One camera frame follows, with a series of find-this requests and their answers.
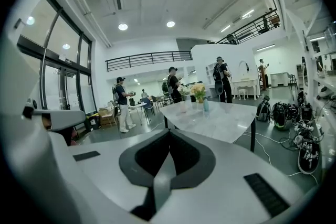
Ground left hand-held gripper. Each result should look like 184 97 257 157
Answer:
22 98 87 132

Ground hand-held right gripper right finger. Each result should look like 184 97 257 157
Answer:
156 128 311 224

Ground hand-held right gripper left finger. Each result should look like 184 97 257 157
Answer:
68 128 171 221

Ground peach flowers bouquet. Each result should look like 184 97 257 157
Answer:
190 82 206 103

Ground cardboard box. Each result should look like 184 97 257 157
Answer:
98 106 118 127

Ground white marble table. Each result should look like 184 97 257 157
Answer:
159 100 258 153

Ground glass entrance doors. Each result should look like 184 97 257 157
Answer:
16 0 96 116

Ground blue chair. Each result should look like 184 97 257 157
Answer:
141 97 156 121

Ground white carved stool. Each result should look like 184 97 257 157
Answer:
237 88 249 101

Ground white vanity table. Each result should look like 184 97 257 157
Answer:
232 60 261 101

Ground black mezzanine railing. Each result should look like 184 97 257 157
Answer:
105 50 194 73
215 8 281 45

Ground white bookcase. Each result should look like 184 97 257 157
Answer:
205 62 219 87

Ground white low cabinet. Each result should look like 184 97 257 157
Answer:
270 72 291 88

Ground black chair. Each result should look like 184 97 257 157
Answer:
288 73 299 91

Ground white shelving rack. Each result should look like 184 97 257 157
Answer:
286 0 336 174

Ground white floor cable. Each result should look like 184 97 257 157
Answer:
243 131 319 185

